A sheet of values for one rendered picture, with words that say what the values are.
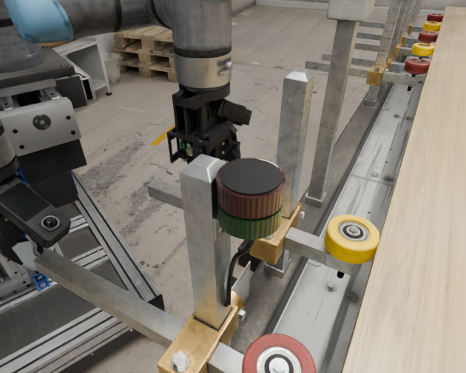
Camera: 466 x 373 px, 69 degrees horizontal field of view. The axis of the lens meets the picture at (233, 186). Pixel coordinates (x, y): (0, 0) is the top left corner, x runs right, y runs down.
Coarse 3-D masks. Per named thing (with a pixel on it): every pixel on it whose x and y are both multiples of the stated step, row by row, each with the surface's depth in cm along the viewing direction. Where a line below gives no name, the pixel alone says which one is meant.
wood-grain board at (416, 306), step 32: (448, 32) 162; (448, 64) 122; (448, 96) 98; (416, 128) 82; (448, 128) 82; (416, 160) 71; (448, 160) 71; (416, 192) 62; (448, 192) 62; (384, 224) 55; (416, 224) 55; (448, 224) 55; (384, 256) 50; (416, 256) 50; (448, 256) 50; (384, 288) 45; (416, 288) 45; (448, 288) 45; (384, 320) 41; (416, 320) 41; (448, 320) 41; (352, 352) 38; (384, 352) 38; (416, 352) 38; (448, 352) 38
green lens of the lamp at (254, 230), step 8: (280, 208) 30; (224, 216) 29; (232, 216) 29; (272, 216) 29; (280, 216) 30; (224, 224) 30; (232, 224) 29; (240, 224) 29; (248, 224) 29; (256, 224) 29; (264, 224) 29; (272, 224) 29; (232, 232) 30; (240, 232) 29; (248, 232) 29; (256, 232) 29; (264, 232) 29; (272, 232) 30
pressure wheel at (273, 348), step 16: (272, 336) 39; (288, 336) 39; (256, 352) 38; (272, 352) 38; (288, 352) 38; (304, 352) 38; (256, 368) 36; (272, 368) 36; (288, 368) 37; (304, 368) 36
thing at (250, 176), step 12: (228, 168) 30; (240, 168) 30; (252, 168) 30; (264, 168) 30; (276, 168) 30; (228, 180) 29; (240, 180) 29; (252, 180) 29; (264, 180) 29; (276, 180) 29; (240, 192) 27; (252, 192) 27; (264, 192) 27; (216, 216) 32; (216, 228) 33; (216, 240) 34; (252, 240) 33; (240, 252) 35; (228, 276) 39; (228, 288) 41; (228, 300) 42
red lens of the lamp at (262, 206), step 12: (216, 180) 29; (228, 192) 27; (276, 192) 27; (228, 204) 28; (240, 204) 27; (252, 204) 27; (264, 204) 27; (276, 204) 28; (240, 216) 28; (252, 216) 28; (264, 216) 28
